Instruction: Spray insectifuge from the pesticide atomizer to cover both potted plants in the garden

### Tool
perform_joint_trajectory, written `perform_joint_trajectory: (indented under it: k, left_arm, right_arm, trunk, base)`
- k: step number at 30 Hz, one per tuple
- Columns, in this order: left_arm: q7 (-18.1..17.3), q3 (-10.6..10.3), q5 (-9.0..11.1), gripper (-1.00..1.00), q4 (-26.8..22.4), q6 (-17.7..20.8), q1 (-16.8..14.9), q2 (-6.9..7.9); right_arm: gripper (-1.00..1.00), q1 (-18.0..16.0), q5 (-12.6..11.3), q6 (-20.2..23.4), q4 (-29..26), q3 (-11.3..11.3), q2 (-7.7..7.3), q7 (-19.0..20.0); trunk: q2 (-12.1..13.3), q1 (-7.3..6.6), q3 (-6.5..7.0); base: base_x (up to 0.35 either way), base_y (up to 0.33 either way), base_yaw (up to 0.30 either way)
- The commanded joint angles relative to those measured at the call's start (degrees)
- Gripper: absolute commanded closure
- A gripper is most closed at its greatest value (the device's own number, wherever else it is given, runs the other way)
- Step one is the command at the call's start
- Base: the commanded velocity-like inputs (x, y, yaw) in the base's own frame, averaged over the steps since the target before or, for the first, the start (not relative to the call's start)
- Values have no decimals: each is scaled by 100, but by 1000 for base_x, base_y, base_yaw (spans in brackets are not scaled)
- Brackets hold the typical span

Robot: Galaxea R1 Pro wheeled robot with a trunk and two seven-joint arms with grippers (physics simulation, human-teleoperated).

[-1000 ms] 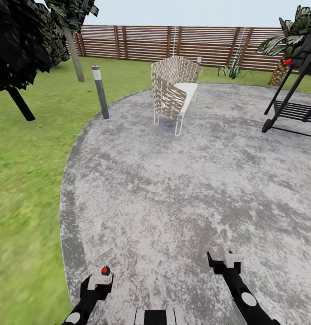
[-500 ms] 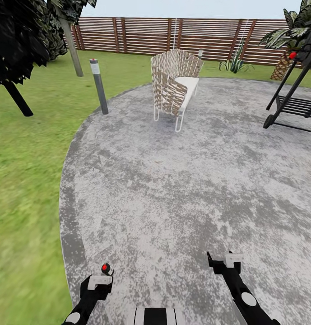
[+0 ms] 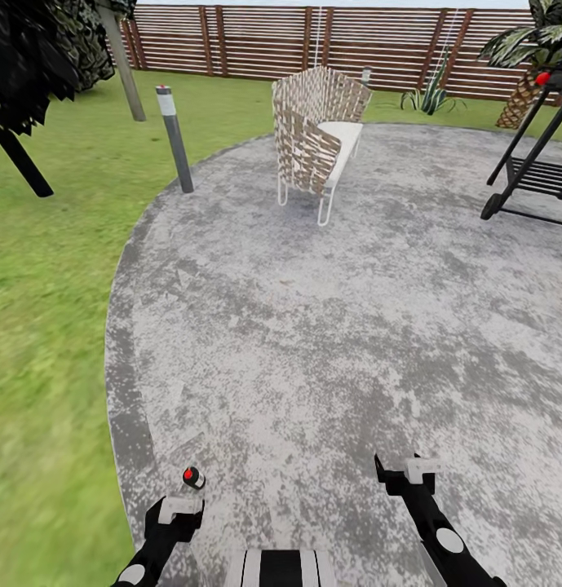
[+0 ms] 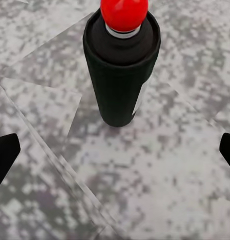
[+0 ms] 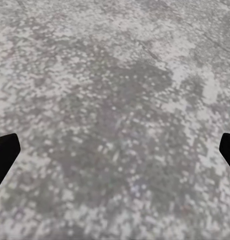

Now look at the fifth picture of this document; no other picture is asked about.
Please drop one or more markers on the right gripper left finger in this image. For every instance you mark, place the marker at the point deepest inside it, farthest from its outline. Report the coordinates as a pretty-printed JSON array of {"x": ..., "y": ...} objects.
[{"x": 10, "y": 148}]

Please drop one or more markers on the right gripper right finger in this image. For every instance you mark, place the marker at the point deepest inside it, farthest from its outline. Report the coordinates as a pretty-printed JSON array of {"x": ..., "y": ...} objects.
[{"x": 224, "y": 147}]

